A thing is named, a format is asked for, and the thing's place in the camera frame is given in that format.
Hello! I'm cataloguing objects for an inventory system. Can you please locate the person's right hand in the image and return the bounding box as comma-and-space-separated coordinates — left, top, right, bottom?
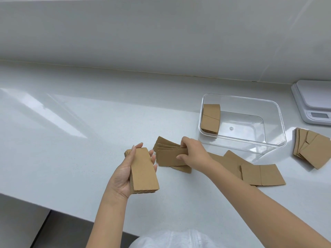
176, 136, 215, 174

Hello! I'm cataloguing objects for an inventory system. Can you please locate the brown cardboard cup sleeve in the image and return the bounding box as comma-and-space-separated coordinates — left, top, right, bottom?
157, 148, 189, 167
241, 164, 286, 186
207, 152, 225, 164
222, 150, 255, 180

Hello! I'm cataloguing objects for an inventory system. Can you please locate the person's right forearm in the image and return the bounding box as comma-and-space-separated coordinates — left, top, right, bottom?
204, 161, 331, 248

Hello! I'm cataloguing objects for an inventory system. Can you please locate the stack of brown cardboard sleeves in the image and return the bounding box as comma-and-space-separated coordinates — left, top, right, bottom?
201, 104, 221, 135
124, 148, 160, 195

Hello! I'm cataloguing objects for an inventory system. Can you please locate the person's left forearm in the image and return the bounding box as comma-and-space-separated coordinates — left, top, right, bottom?
85, 190, 130, 248

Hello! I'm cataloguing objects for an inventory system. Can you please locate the person's left hand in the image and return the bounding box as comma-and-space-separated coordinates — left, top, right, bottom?
110, 142, 158, 200

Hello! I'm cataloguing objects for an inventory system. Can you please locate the pile of brown cardboard sleeves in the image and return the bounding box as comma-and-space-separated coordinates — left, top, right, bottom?
293, 128, 331, 170
153, 136, 192, 174

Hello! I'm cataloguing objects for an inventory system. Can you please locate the white kitchen scale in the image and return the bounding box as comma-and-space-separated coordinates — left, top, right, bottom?
291, 80, 331, 126

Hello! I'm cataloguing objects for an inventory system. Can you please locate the clear plastic container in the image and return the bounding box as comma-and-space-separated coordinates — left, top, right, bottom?
198, 93, 287, 156

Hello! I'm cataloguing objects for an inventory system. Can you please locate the white garment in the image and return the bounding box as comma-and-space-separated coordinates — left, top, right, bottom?
128, 229, 215, 248

